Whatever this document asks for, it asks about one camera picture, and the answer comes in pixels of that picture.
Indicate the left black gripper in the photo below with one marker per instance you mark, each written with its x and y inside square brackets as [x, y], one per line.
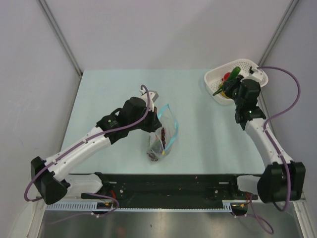
[154, 123]

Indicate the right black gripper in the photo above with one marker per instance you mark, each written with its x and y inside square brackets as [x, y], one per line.
[229, 86]

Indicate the red fake tomato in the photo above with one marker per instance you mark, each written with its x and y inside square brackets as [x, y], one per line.
[226, 75]

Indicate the green fake vegetable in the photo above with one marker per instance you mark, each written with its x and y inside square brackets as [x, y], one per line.
[230, 76]

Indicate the clear zip top bag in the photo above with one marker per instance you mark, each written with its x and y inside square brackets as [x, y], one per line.
[170, 123]

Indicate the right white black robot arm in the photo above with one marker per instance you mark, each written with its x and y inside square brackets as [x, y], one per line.
[269, 185]

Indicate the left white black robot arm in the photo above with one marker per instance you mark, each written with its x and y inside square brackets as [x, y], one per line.
[49, 175]

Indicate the dark purple fake grapes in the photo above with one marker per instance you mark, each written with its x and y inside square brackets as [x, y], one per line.
[156, 150]

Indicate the white perforated plastic basket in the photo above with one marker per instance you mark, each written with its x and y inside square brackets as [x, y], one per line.
[214, 78]

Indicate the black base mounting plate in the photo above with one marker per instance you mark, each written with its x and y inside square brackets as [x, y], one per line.
[157, 189]

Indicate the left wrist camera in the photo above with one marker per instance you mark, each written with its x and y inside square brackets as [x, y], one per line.
[149, 98]

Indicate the right aluminium frame post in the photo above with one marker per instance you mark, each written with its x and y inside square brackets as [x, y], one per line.
[279, 30]

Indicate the aluminium frame post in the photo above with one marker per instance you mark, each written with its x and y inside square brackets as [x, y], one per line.
[59, 35]
[279, 30]

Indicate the white slotted cable duct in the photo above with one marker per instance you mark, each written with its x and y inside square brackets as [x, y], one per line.
[102, 207]

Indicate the left aluminium frame post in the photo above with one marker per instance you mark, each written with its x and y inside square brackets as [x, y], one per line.
[59, 35]

